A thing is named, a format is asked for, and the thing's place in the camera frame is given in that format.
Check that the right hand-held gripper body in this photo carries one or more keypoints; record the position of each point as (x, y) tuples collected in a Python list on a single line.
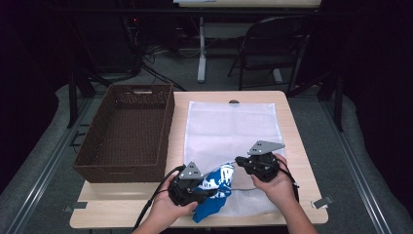
[(264, 167)]

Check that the metal floor rail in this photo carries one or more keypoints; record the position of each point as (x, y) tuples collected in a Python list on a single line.
[(48, 165), (357, 169)]

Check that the grey metal table clip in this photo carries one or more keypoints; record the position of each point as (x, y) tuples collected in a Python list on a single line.
[(321, 202), (76, 205)]

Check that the black folding chair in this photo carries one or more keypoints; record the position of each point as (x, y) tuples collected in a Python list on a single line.
[(246, 42)]

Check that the white desk leg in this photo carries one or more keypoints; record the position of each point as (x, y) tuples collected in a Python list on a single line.
[(202, 48)]

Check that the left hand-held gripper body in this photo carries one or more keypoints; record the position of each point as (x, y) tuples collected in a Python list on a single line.
[(183, 191)]

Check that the person's left hand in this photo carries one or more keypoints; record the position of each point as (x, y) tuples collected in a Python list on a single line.
[(168, 211)]

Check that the short white desk foot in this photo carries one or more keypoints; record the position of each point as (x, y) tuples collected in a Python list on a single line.
[(278, 76)]

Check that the blue printed garment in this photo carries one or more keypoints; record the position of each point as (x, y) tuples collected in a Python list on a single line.
[(214, 195)]

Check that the black metal stand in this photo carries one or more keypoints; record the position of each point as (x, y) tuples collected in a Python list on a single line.
[(339, 104), (72, 97)]

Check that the brown woven basket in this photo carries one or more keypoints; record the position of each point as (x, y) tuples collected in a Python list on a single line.
[(130, 130)]

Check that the black computer case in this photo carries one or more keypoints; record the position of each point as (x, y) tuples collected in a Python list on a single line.
[(107, 45)]

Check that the white mesh laundry bag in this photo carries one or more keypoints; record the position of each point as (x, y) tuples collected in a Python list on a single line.
[(227, 130)]

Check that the person's right hand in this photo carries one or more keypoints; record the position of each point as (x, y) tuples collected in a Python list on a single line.
[(276, 191)]

